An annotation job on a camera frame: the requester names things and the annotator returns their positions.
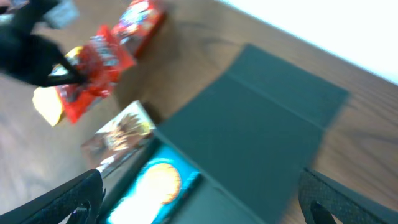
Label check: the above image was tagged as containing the teal coconut cookies box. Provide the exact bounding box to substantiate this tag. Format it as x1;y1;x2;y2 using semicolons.
104;144;201;224

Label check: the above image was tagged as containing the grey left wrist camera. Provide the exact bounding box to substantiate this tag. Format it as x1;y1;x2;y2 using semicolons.
44;0;80;29

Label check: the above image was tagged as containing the red Hello Panda box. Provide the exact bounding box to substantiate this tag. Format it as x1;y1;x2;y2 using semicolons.
112;0;166;58

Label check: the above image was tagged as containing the red Hacks candy bag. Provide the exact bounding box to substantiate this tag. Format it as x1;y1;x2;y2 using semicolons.
55;25;136;124

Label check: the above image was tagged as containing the black container box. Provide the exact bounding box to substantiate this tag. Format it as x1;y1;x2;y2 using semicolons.
99;45;348;224

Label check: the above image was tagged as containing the brown Pocky box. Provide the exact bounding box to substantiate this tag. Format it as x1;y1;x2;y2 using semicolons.
81;100;156;178

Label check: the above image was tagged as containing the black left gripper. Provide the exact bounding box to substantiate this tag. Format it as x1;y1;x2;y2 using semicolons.
1;27;86;87

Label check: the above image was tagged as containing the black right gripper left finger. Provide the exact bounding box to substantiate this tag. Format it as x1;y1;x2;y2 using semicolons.
1;169;105;224

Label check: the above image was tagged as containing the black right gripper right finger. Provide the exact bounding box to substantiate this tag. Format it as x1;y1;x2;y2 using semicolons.
298;169;397;224

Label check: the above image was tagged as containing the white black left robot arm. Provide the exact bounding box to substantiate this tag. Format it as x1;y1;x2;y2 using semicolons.
1;0;86;87

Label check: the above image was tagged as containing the yellow Hacks candy bag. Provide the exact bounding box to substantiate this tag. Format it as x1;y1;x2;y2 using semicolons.
32;45;85;128

